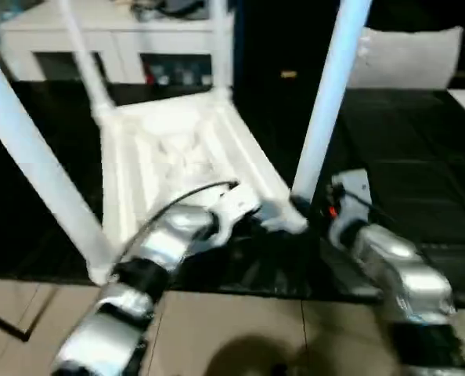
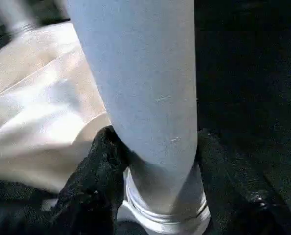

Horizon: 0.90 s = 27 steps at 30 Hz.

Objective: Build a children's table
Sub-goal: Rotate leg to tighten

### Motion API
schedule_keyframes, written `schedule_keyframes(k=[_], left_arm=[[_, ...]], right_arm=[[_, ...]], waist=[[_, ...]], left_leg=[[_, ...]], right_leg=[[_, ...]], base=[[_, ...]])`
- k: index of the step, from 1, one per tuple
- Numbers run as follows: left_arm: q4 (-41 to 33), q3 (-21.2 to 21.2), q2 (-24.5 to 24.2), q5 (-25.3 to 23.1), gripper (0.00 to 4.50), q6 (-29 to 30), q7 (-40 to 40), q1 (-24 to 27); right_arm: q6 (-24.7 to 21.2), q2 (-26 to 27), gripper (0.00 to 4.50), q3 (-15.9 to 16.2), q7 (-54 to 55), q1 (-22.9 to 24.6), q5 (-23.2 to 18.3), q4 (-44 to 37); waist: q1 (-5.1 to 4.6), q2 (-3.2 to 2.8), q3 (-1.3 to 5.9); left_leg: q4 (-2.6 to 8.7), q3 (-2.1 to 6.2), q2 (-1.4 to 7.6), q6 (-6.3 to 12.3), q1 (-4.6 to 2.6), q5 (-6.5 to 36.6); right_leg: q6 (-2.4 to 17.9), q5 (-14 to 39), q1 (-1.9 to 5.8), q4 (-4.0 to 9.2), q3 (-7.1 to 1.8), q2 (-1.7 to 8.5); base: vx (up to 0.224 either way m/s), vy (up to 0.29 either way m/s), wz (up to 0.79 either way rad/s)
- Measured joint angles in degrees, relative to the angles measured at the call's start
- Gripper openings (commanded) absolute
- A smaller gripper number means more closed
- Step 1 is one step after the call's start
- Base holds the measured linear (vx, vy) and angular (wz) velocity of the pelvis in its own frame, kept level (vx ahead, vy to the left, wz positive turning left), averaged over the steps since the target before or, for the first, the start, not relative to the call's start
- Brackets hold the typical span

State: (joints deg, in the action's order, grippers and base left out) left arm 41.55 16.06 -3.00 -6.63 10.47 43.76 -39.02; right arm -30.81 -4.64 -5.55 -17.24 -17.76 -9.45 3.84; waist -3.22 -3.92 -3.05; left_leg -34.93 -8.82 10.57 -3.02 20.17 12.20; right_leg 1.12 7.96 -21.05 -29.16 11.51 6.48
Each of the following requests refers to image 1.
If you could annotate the white plastic table top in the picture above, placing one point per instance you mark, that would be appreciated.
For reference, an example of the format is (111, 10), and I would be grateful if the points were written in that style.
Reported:
(138, 168)

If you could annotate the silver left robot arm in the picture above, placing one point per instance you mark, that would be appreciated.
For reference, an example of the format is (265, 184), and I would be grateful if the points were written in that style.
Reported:
(162, 243)

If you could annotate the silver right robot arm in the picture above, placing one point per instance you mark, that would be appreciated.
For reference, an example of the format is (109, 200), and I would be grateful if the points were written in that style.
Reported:
(412, 274)

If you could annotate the black work mat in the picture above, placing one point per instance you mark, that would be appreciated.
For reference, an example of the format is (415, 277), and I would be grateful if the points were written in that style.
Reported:
(412, 137)

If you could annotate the grey printed pillow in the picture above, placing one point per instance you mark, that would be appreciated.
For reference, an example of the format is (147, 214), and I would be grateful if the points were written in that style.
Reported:
(412, 58)

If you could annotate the black sofa with gold label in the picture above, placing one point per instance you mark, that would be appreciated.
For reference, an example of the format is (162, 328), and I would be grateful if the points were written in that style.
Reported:
(264, 39)

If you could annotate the white cabinet with glass doors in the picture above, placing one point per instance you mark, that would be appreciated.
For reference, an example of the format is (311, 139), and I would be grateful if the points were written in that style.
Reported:
(138, 39)

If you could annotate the black plastic packet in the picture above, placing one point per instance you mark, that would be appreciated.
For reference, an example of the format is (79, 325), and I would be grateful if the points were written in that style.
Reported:
(146, 13)

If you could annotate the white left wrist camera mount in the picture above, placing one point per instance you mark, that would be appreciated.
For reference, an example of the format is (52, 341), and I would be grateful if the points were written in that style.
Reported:
(236, 199)

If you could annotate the black metal frame bar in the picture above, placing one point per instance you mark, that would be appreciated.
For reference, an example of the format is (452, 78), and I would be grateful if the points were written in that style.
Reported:
(1, 323)

